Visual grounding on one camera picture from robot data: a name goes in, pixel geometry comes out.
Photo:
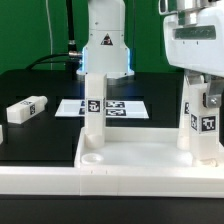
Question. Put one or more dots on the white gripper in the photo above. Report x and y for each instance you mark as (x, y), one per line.
(194, 39)

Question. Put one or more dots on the white base block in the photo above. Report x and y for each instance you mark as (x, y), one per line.
(204, 128)

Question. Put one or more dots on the white desk top tray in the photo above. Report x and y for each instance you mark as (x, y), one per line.
(135, 147)

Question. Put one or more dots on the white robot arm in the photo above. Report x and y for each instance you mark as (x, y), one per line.
(105, 51)

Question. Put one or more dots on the white front fence bar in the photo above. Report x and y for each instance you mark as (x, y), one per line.
(113, 181)

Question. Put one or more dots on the white marker base plate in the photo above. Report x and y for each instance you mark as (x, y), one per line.
(114, 109)

